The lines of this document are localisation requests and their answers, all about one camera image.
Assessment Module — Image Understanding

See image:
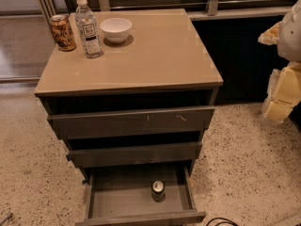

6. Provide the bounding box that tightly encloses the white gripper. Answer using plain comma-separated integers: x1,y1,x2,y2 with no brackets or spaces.
258,22,301,123

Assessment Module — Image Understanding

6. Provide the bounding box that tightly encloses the green soda can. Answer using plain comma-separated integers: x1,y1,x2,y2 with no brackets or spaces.
151,181,165,202

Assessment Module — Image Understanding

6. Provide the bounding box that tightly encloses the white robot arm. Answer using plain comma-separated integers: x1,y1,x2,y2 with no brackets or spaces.
258,0,301,124

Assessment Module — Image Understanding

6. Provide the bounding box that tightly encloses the grey drawer cabinet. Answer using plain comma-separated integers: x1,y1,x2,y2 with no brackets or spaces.
33,8,224,186

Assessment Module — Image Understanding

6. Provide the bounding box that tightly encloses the grey middle drawer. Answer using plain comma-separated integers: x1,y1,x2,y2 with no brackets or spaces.
68,142,202,168

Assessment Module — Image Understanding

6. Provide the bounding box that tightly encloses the grey open bottom drawer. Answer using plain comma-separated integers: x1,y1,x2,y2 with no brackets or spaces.
75,163,205,226

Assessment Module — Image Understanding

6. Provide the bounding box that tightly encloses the grey top drawer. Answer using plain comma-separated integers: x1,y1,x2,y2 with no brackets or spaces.
48,106,214,139

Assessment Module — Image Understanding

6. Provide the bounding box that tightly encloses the gold brown drink can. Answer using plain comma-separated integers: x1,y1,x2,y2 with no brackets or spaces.
50,15,76,52

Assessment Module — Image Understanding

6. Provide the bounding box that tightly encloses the white ceramic bowl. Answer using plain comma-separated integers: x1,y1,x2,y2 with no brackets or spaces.
100,18,132,44

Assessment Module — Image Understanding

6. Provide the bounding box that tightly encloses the clear plastic water bottle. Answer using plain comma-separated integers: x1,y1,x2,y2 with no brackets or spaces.
75,0,103,58

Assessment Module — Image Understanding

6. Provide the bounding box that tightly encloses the metal tool on floor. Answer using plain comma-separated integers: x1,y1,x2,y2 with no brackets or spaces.
0,212,12,226

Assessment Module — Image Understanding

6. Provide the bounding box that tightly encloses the black cable on floor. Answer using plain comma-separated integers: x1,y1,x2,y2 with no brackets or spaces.
205,217,240,226

